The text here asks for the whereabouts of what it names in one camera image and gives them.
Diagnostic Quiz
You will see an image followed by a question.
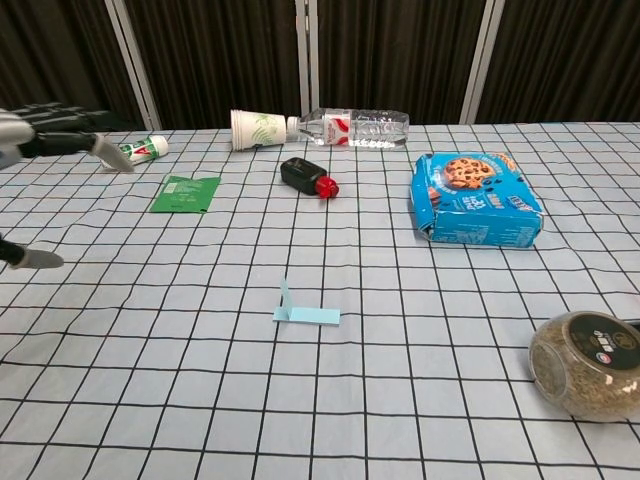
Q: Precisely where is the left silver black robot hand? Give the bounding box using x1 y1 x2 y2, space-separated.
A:
0 102 137 272

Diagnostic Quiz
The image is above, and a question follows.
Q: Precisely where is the light blue paper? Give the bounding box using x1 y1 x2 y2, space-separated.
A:
272 305 343 329

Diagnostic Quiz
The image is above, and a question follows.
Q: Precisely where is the small white green-label bottle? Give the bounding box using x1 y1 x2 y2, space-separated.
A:
118 134 170 166

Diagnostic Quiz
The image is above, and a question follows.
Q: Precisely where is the green foil packet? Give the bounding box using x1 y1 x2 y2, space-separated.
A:
149 174 223 215

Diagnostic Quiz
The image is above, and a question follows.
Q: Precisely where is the white paper cup green print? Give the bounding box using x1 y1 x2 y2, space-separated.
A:
229 108 288 153

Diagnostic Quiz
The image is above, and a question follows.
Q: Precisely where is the clear plastic water bottle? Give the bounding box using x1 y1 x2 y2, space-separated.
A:
284 106 411 151

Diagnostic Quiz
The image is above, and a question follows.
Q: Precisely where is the blue chocolate cookie box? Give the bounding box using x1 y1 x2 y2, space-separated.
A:
409 151 547 250

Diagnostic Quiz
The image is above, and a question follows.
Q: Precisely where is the glass jar black lid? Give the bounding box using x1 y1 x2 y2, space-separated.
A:
528 309 640 422

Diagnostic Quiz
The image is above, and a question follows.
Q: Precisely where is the black screen panel white frame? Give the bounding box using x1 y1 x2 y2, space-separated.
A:
0 0 152 132
122 0 310 130
305 0 496 126
469 0 640 125

